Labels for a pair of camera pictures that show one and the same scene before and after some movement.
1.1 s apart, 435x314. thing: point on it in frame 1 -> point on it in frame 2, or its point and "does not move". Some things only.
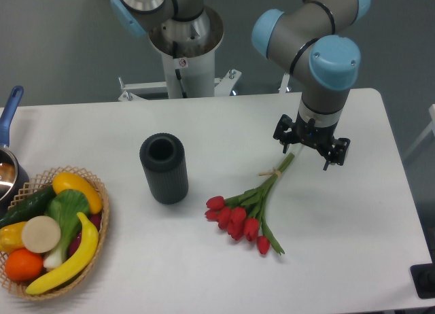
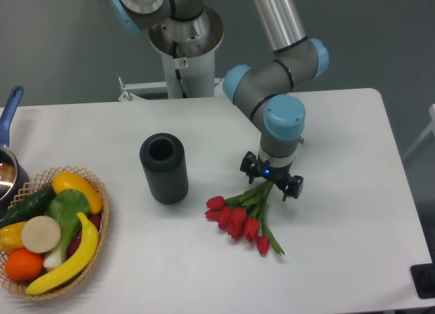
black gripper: x=319 y=138 -> x=251 y=165
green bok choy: x=65 y=206 does not move
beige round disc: x=41 y=234 does not move
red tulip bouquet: x=242 y=215 does not move
